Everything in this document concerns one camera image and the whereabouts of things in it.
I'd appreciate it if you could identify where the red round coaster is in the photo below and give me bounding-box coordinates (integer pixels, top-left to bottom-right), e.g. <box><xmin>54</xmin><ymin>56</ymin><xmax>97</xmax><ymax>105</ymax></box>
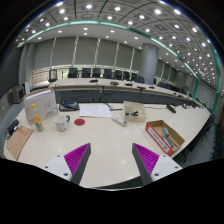
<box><xmin>74</xmin><ymin>118</ymin><xmax>85</xmax><ymax>126</ymax></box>

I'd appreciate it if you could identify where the red cardboard box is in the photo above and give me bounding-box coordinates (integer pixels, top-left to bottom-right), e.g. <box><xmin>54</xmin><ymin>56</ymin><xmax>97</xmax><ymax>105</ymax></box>
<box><xmin>145</xmin><ymin>120</ymin><xmax>185</xmax><ymax>155</ymax></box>

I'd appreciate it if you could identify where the white patterned mug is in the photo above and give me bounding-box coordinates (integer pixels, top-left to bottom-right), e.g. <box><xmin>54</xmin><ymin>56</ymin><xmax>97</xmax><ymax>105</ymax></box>
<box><xmin>54</xmin><ymin>115</ymin><xmax>70</xmax><ymax>132</ymax></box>

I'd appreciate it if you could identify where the white paper sheet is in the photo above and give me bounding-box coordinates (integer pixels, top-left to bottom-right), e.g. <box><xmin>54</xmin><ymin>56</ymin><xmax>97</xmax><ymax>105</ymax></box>
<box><xmin>79</xmin><ymin>104</ymin><xmax>111</xmax><ymax>118</ymax></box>

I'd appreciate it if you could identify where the brown paper envelope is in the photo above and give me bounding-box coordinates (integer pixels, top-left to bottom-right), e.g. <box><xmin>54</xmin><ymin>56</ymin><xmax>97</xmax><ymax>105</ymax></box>
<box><xmin>5</xmin><ymin>126</ymin><xmax>33</xmax><ymax>160</ymax></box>

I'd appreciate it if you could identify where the tool inside red box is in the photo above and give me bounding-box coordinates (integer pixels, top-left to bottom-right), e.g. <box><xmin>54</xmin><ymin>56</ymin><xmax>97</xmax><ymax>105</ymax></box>
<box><xmin>162</xmin><ymin>127</ymin><xmax>177</xmax><ymax>148</ymax></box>

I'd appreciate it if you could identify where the clear plastic box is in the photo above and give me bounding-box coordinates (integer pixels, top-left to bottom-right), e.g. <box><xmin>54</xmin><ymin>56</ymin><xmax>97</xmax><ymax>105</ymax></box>
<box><xmin>123</xmin><ymin>101</ymin><xmax>147</xmax><ymax>122</ymax></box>

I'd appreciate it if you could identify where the white remote control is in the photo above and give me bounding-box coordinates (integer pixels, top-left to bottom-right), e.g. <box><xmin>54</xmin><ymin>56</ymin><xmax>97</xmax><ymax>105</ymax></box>
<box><xmin>112</xmin><ymin>116</ymin><xmax>127</xmax><ymax>127</ymax></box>

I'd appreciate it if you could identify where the black device at left edge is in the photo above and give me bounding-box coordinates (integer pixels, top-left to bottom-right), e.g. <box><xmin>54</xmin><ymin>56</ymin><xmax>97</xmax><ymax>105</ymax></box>
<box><xmin>7</xmin><ymin>119</ymin><xmax>19</xmax><ymax>136</ymax></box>

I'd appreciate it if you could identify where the small yellow-capped bottle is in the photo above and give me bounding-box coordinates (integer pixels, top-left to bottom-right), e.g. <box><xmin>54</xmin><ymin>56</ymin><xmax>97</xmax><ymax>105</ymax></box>
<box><xmin>31</xmin><ymin>104</ymin><xmax>44</xmax><ymax>132</ymax></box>

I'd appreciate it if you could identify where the grey round pillar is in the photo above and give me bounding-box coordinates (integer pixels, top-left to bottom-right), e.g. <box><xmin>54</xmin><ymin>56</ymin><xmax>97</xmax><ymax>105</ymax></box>
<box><xmin>139</xmin><ymin>43</ymin><xmax>159</xmax><ymax>85</ymax></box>

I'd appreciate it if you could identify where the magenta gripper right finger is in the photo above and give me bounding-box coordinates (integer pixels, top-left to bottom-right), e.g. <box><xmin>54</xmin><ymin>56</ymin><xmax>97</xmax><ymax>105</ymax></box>
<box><xmin>132</xmin><ymin>143</ymin><xmax>159</xmax><ymax>185</ymax></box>

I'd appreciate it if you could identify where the black office chair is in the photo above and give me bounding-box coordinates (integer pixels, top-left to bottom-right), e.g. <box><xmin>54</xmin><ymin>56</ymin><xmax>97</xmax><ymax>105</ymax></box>
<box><xmin>48</xmin><ymin>69</ymin><xmax>58</xmax><ymax>83</ymax></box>

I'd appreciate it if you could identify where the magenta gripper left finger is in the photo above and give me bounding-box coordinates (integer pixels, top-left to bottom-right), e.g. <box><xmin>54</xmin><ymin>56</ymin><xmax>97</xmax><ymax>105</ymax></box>
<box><xmin>64</xmin><ymin>143</ymin><xmax>91</xmax><ymax>185</ymax></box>

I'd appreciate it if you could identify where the black remote control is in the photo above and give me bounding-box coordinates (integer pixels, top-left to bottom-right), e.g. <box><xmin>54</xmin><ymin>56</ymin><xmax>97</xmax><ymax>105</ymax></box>
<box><xmin>166</xmin><ymin>105</ymin><xmax>176</xmax><ymax>113</ymax></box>

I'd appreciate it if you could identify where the black desk phone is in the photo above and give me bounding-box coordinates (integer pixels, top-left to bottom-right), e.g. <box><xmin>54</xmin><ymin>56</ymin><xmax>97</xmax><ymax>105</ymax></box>
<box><xmin>59</xmin><ymin>101</ymin><xmax>79</xmax><ymax>111</ymax></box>

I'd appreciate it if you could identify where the long conference desk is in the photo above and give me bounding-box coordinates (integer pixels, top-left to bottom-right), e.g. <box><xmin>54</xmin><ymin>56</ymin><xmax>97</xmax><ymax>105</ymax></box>
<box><xmin>50</xmin><ymin>78</ymin><xmax>200</xmax><ymax>108</ymax></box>

